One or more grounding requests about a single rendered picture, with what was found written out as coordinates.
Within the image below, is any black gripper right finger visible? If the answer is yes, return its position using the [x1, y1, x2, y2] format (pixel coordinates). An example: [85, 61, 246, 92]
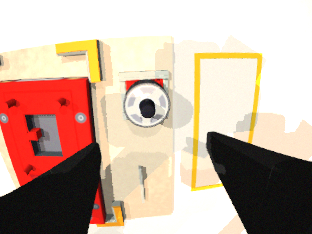
[205, 132, 312, 234]

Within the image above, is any yellow rectangular outline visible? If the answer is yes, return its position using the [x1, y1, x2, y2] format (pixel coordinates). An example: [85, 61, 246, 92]
[192, 52, 263, 192]

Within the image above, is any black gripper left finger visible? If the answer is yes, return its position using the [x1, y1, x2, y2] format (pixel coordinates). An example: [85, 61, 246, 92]
[0, 142, 103, 234]

